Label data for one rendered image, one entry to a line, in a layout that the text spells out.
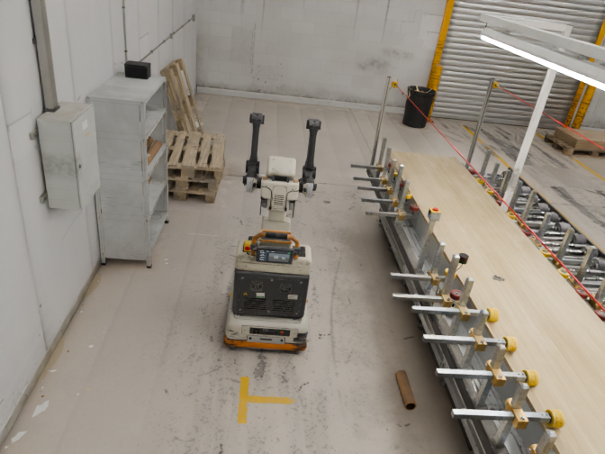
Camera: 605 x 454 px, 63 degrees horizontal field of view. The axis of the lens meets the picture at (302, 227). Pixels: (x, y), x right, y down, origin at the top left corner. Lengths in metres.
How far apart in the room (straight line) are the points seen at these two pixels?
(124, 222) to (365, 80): 7.12
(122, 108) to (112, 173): 0.57
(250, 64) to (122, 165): 6.43
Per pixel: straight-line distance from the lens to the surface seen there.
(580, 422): 2.85
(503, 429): 2.71
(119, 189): 4.45
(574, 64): 2.97
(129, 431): 3.46
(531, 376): 2.83
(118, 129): 4.24
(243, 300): 3.66
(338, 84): 10.57
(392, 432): 3.58
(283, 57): 10.39
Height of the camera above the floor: 2.68
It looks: 29 degrees down
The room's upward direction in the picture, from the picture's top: 8 degrees clockwise
